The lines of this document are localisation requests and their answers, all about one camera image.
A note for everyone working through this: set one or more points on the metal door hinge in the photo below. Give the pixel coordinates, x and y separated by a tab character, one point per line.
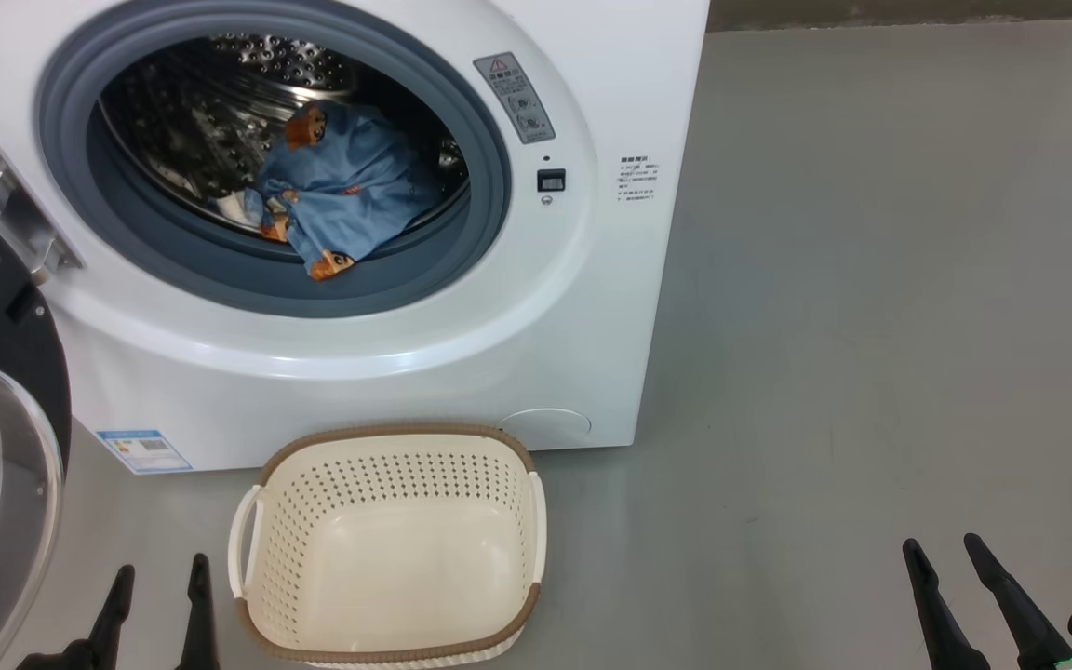
20	214

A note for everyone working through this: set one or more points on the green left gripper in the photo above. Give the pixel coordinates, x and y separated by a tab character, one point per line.
57	663

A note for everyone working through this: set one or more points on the small printed text label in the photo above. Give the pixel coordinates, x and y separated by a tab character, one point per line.
636	179

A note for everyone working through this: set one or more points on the black door lock socket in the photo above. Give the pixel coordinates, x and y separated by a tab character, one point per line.
551	180

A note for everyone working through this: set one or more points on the stainless steel washing machine drum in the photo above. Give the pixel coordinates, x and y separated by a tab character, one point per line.
192	121

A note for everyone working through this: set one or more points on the cream perforated laundry basket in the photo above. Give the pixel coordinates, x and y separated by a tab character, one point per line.
387	558

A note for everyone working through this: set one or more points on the grey warning sticker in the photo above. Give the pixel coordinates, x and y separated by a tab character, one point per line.
515	98

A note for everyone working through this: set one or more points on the blue garment with large bear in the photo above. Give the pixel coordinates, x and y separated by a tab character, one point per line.
359	167

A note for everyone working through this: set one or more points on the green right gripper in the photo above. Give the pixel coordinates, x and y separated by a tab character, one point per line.
1068	663

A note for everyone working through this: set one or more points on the white front-load washing machine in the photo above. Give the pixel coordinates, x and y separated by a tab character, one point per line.
359	372

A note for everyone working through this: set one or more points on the blue bear-print garment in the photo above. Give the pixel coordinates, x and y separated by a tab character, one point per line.
317	244

